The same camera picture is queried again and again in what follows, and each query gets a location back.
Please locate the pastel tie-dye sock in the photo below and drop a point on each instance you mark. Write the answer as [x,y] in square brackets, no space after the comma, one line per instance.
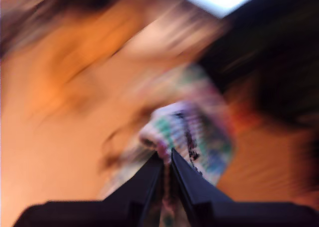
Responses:
[199,127]

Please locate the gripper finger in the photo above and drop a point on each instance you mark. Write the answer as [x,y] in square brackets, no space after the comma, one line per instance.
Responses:
[204,204]
[134,204]

